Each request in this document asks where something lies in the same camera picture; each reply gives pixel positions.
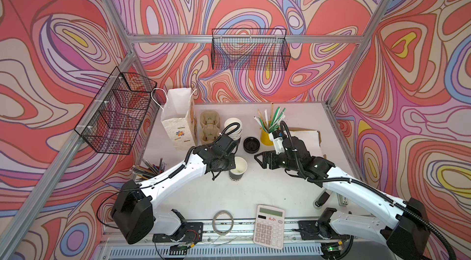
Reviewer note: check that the bundle of wrapped straws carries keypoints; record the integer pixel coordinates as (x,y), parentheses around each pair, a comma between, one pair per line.
(270,120)

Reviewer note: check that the silver black stapler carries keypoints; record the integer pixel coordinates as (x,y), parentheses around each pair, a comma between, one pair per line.
(325,195)

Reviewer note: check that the stack of black cup lids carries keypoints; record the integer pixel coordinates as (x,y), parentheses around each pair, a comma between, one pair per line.
(251,145)

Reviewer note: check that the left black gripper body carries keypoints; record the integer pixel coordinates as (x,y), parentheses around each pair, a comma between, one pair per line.
(229,162)

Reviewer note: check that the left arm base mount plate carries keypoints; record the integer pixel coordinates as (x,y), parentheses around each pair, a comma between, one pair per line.
(173,227)

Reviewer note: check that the stack of paper coffee cups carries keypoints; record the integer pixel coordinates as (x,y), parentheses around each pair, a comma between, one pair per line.
(233,128)

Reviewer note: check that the white paper napkins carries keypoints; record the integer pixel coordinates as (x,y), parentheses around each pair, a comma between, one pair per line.
(312,139)

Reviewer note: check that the black wire basket left wall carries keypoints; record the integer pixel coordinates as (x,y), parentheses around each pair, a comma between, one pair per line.
(122,104)

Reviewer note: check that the yellow metal bucket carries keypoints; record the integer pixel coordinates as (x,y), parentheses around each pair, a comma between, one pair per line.
(265,139)

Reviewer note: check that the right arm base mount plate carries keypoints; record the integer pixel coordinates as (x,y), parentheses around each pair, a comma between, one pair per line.
(320,229)

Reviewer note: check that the brown napkin holder box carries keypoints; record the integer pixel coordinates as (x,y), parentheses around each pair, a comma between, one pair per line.
(312,138)

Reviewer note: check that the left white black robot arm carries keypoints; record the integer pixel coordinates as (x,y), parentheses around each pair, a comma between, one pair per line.
(135,210)

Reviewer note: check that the black wire basket wall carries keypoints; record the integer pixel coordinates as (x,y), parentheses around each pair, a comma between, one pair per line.
(122,104)
(255,49)

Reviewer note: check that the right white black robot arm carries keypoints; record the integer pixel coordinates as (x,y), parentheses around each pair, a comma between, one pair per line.
(402,226)

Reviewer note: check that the black wire basket back wall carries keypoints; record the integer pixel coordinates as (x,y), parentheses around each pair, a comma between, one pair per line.
(255,49)

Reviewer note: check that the white paper takeout bag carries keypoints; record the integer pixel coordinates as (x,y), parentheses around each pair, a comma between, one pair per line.
(177,115)

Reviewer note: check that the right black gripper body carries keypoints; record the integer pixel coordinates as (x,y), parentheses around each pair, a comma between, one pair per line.
(286,163)

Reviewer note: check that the cup of coloured pencils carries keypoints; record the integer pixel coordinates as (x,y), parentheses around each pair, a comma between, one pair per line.
(147,170)

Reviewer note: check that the white desk calculator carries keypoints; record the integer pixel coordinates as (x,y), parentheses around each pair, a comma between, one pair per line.
(269,227)

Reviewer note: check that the black white paper coffee cup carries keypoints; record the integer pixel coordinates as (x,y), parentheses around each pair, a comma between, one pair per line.
(240,168)

